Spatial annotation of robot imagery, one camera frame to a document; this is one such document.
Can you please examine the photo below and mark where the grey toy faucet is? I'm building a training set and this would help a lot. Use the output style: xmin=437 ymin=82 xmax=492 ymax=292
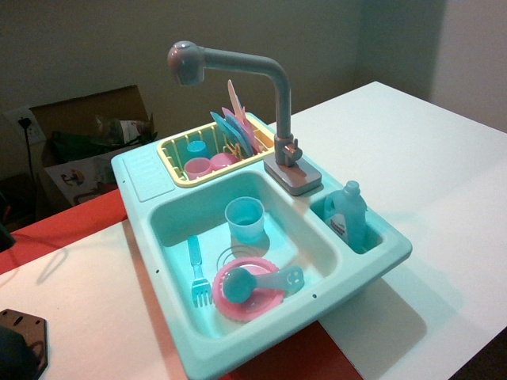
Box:
xmin=167 ymin=40 xmax=322 ymax=196

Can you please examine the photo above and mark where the blue cup in sink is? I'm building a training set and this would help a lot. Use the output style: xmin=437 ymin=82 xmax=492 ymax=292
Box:
xmin=224 ymin=196 xmax=265 ymax=244

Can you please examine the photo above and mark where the pink cup rear in rack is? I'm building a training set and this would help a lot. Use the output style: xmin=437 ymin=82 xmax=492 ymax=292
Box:
xmin=210 ymin=152 xmax=238 ymax=172

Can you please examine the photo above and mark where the pink cup in rack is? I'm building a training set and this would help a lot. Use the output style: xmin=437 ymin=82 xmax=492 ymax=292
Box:
xmin=210 ymin=152 xmax=238 ymax=172
xmin=184 ymin=157 xmax=212 ymax=181

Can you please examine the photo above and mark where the pink cup front in rack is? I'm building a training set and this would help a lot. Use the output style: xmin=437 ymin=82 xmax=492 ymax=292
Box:
xmin=184 ymin=157 xmax=212 ymax=181

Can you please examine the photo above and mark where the pink plate in rack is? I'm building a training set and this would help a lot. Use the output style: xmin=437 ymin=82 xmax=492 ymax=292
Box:
xmin=222 ymin=107 xmax=261 ymax=154

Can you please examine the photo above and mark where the yellow dish rack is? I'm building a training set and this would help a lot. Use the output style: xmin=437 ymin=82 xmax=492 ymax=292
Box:
xmin=156 ymin=113 xmax=274 ymax=188

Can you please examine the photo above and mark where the blue plate in rack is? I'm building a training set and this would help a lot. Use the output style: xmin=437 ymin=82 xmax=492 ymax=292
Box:
xmin=210 ymin=112 xmax=254 ymax=158

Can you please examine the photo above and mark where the small blue cup in rack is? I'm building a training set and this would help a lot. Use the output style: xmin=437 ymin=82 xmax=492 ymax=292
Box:
xmin=187 ymin=140 xmax=209 ymax=158

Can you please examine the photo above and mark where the orange tall plate in rack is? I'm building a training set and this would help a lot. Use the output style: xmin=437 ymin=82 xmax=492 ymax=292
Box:
xmin=227 ymin=79 xmax=245 ymax=120

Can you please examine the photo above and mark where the turquoise toy sink basin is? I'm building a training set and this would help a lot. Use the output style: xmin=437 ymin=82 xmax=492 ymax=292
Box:
xmin=112 ymin=140 xmax=412 ymax=379

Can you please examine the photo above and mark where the blue toy detergent bottle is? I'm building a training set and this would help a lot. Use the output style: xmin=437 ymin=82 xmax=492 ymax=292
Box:
xmin=323 ymin=180 xmax=367 ymax=253

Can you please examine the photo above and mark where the blue smiley toy spoon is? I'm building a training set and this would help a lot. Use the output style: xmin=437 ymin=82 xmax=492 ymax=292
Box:
xmin=223 ymin=266 xmax=304 ymax=304

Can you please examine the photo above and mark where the blue toy fork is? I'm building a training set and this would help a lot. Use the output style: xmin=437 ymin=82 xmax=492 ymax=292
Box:
xmin=187 ymin=235 xmax=213 ymax=307

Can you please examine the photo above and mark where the pink toy plate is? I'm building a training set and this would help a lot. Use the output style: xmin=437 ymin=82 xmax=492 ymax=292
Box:
xmin=212 ymin=256 xmax=284 ymax=322

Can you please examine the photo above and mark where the brown cardboard box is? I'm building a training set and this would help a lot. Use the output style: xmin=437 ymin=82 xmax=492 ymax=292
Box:
xmin=30 ymin=85 xmax=157 ymax=211

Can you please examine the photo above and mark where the red mat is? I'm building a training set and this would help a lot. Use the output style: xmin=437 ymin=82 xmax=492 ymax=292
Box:
xmin=1 ymin=190 xmax=127 ymax=274

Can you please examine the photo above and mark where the black power cable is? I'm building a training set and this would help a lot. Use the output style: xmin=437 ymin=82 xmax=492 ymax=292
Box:
xmin=18 ymin=117 xmax=38 ymax=222

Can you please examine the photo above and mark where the white wall outlet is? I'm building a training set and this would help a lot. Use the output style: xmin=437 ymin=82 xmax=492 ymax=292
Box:
xmin=3 ymin=106 xmax=46 ymax=146

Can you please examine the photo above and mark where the dark brown bracket plate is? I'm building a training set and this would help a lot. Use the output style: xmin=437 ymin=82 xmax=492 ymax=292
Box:
xmin=1 ymin=309 xmax=48 ymax=379

